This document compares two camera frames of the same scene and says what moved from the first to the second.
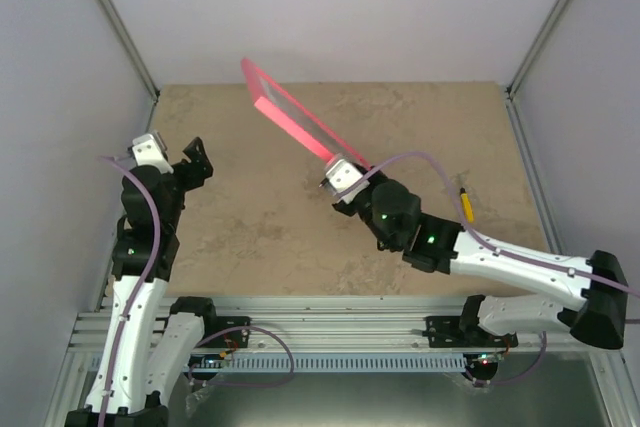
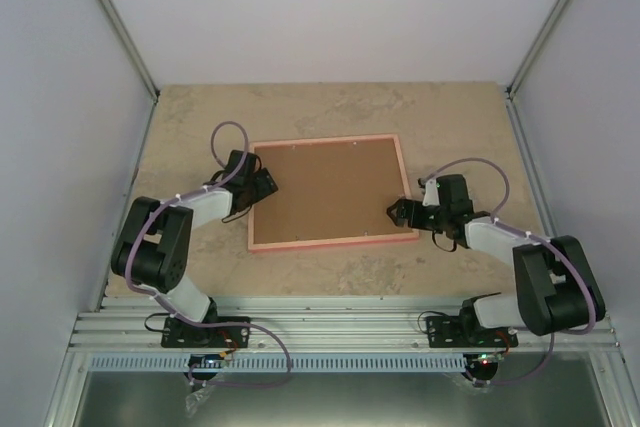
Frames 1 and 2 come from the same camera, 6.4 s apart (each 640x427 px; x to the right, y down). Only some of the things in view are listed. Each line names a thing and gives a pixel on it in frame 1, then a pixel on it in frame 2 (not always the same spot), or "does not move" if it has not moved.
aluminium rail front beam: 318,325 does not move
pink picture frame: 282,109 -> 338,241
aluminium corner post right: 551,24 does not move
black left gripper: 201,163 -> 267,185
